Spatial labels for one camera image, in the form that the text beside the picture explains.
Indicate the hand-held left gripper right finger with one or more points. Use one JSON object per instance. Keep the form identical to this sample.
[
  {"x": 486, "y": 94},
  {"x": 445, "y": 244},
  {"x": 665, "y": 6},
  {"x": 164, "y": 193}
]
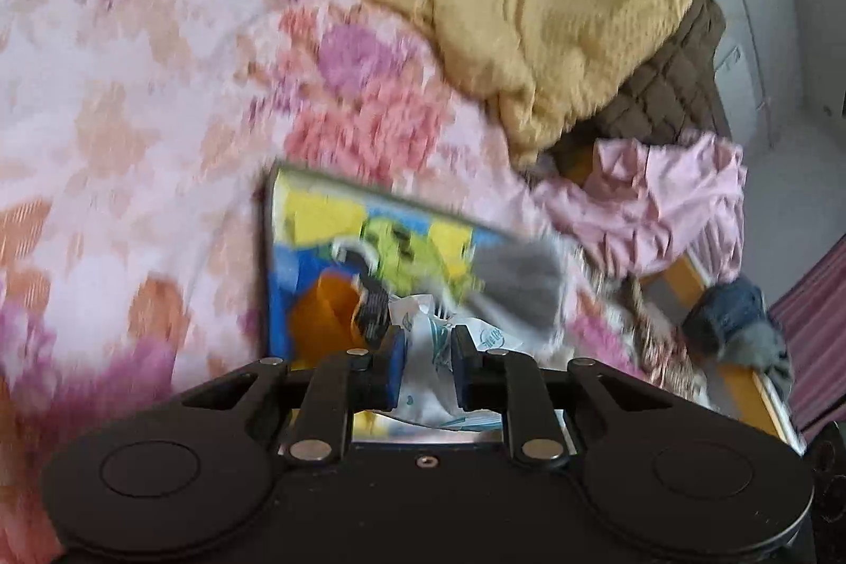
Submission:
[{"x": 462, "y": 369}]

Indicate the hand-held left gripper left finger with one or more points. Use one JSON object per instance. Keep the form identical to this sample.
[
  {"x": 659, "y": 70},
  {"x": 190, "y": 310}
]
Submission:
[{"x": 394, "y": 372}]

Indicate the white and blue mask packet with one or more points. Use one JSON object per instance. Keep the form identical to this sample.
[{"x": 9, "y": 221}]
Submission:
[{"x": 426, "y": 366}]

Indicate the grey cloth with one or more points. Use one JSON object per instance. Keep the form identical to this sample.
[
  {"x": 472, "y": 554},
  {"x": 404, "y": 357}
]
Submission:
[{"x": 522, "y": 280}]

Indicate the cartoon print box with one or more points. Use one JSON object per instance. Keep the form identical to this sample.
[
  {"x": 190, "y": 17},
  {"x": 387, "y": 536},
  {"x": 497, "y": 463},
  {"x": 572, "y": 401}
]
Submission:
[{"x": 317, "y": 220}]

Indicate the pink striped curtain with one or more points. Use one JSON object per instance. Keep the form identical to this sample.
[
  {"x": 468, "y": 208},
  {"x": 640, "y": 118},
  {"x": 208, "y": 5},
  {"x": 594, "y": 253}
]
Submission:
[{"x": 819, "y": 326}]

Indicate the blue jeans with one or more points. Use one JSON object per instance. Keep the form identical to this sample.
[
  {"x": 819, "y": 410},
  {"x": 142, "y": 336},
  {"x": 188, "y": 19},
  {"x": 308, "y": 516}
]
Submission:
[{"x": 727, "y": 313}]

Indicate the pink garment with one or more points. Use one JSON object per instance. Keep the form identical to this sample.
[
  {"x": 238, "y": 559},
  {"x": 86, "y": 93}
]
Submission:
[{"x": 661, "y": 194}]

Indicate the pink floral blanket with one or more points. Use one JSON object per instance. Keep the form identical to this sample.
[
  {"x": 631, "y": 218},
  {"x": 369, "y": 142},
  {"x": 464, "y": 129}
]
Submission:
[{"x": 132, "y": 108}]

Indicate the wooden bed rail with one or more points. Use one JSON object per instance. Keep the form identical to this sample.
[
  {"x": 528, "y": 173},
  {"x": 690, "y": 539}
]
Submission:
[{"x": 691, "y": 276}]

